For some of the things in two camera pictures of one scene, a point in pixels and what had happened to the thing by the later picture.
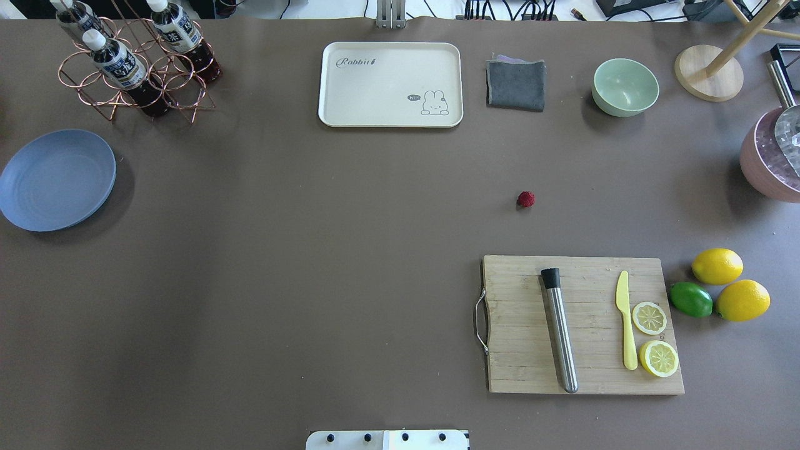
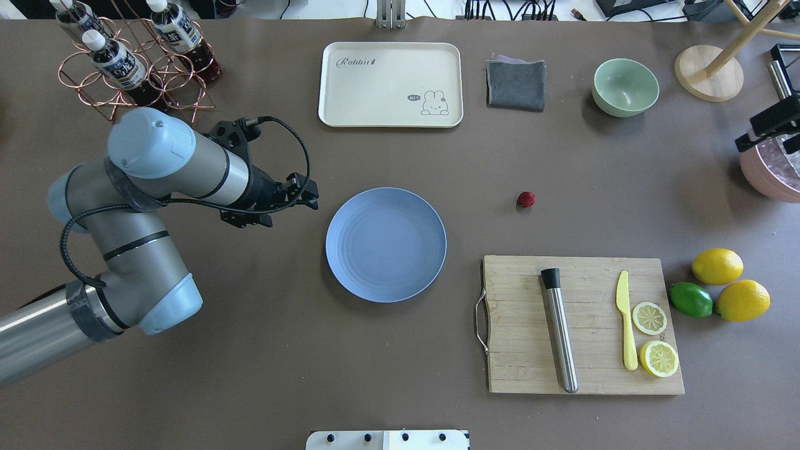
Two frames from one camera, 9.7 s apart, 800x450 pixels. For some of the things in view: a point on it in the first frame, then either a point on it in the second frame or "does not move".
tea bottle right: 177,29 does not move
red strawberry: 526,200 does not move
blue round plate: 57,180 → 386,245
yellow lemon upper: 717,266 does not move
